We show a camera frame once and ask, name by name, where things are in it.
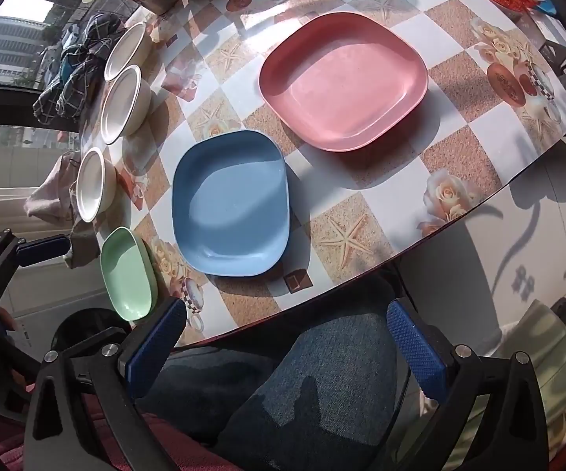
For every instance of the small green plate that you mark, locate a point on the small green plate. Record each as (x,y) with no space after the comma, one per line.
(126,274)

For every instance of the person's blue jeans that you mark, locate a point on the person's blue jeans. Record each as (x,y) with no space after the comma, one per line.
(312,368)

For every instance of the blue square plate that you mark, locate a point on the blue square plate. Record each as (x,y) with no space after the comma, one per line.
(229,206)

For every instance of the pale pink cloth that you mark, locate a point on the pale pink cloth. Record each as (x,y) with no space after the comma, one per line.
(50,196)

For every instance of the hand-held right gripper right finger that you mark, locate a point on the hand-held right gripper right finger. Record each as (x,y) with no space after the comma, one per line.
(415,351)

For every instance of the person's left hand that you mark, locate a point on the person's left hand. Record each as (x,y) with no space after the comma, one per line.
(7,320)

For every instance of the black chair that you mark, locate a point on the black chair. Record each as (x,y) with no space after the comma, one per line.
(555,56)

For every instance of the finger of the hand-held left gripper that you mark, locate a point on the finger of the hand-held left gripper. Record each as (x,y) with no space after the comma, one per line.
(42,250)

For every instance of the pale green bag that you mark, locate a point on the pale green bag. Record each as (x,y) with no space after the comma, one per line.
(548,343)

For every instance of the white bowl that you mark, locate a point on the white bowl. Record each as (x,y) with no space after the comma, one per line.
(123,54)
(121,108)
(91,186)

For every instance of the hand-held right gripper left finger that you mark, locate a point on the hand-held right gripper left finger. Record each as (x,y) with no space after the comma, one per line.
(158,351)

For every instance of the pink square plate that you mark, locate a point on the pink square plate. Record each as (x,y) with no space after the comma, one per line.
(342,83)

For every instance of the dark plaid cloth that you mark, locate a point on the dark plaid cloth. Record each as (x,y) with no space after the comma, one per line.
(74,73)

